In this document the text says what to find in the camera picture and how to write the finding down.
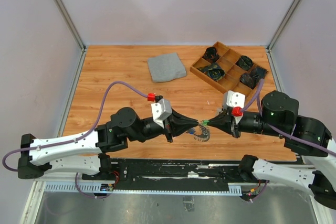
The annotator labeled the rolled dark tie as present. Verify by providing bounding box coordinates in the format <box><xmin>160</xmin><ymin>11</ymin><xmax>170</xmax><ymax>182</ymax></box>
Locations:
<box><xmin>198</xmin><ymin>63</ymin><xmax>225</xmax><ymax>81</ymax></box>
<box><xmin>202</xmin><ymin>47</ymin><xmax>219</xmax><ymax>63</ymax></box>
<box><xmin>239</xmin><ymin>66</ymin><xmax>267</xmax><ymax>89</ymax></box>
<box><xmin>236</xmin><ymin>55</ymin><xmax>254</xmax><ymax>71</ymax></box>

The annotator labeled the folded grey cloth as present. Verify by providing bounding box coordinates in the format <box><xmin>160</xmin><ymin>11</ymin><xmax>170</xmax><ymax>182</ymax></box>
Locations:
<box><xmin>147</xmin><ymin>52</ymin><xmax>187</xmax><ymax>83</ymax></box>

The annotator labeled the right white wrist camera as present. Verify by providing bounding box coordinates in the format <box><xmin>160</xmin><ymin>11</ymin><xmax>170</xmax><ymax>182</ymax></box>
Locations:
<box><xmin>222</xmin><ymin>90</ymin><xmax>245</xmax><ymax>124</ymax></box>

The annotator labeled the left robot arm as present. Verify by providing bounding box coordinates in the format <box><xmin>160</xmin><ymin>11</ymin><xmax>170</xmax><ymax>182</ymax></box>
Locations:
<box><xmin>17</xmin><ymin>103</ymin><xmax>198</xmax><ymax>180</ymax></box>

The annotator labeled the wooden compartment tray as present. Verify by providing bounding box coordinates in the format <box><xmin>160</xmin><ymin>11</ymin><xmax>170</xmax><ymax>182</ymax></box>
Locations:
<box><xmin>190</xmin><ymin>41</ymin><xmax>268</xmax><ymax>102</ymax></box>

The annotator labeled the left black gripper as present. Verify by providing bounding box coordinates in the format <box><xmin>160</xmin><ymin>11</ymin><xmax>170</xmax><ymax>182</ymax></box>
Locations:
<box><xmin>128</xmin><ymin>107</ymin><xmax>199</xmax><ymax>142</ymax></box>

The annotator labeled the rolled dark tie centre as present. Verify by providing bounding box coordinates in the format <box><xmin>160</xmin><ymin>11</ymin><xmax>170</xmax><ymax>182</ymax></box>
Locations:
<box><xmin>198</xmin><ymin>63</ymin><xmax>225</xmax><ymax>81</ymax></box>

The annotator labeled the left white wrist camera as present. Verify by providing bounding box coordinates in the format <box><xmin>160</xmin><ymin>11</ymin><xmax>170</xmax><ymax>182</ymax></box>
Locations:
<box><xmin>151</xmin><ymin>99</ymin><xmax>172</xmax><ymax>128</ymax></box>

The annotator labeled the blue capped key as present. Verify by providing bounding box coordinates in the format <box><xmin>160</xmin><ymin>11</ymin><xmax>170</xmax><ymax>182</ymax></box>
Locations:
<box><xmin>188</xmin><ymin>128</ymin><xmax>195</xmax><ymax>134</ymax></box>

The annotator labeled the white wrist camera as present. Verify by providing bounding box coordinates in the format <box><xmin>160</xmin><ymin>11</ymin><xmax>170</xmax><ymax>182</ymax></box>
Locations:
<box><xmin>151</xmin><ymin>99</ymin><xmax>172</xmax><ymax>128</ymax></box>
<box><xmin>222</xmin><ymin>90</ymin><xmax>245</xmax><ymax>124</ymax></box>

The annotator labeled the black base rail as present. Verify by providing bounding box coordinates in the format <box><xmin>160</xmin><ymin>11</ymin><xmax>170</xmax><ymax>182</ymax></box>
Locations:
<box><xmin>80</xmin><ymin>158</ymin><xmax>259</xmax><ymax>193</ymax></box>

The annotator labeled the rolled dark tie lower right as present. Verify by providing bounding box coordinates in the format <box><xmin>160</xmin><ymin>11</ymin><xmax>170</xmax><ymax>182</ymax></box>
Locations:
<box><xmin>239</xmin><ymin>66</ymin><xmax>267</xmax><ymax>89</ymax></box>

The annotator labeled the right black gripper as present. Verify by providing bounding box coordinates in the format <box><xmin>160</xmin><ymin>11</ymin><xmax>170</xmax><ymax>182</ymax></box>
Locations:
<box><xmin>206</xmin><ymin>108</ymin><xmax>284</xmax><ymax>137</ymax></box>

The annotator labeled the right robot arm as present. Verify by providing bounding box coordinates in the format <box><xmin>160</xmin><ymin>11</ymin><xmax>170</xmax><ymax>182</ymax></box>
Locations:
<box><xmin>208</xmin><ymin>91</ymin><xmax>335</xmax><ymax>209</ymax></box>

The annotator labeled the green capped key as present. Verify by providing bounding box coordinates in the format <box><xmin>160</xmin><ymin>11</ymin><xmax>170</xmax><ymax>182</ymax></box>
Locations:
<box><xmin>216</xmin><ymin>108</ymin><xmax>223</xmax><ymax>115</ymax></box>

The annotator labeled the rolled dark tie top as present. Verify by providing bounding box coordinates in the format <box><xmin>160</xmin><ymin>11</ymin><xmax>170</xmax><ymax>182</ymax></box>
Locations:
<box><xmin>202</xmin><ymin>47</ymin><xmax>219</xmax><ymax>63</ymax></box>

